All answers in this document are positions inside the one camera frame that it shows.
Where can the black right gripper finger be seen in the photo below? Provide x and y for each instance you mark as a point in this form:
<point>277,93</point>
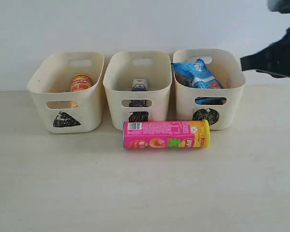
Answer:
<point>273,60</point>
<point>281,6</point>

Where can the cream bin with triangle mark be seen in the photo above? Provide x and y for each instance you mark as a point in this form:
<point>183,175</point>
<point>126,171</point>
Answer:
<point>64,111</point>

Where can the cream bin with square mark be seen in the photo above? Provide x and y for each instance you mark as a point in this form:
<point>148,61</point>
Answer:
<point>155,67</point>

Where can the yellow Lay's chip can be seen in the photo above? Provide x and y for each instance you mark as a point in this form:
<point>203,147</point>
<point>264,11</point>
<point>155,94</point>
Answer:
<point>81,82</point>

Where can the pink Lay's chip can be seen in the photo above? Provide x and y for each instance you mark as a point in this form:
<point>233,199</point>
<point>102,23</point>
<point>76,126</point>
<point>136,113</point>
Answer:
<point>166,134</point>

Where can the white blue milk carton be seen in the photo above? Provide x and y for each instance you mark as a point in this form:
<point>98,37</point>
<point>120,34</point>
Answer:
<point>139,85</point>

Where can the dark purple juice carton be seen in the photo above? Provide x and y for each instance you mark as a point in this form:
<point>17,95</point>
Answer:
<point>137,103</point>

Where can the cream bin with circle mark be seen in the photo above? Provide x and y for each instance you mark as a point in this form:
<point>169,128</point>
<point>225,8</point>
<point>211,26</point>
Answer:
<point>217,106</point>

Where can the blue noodle packet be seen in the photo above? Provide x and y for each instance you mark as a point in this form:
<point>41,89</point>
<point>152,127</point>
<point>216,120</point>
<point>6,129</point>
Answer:
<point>195,75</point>

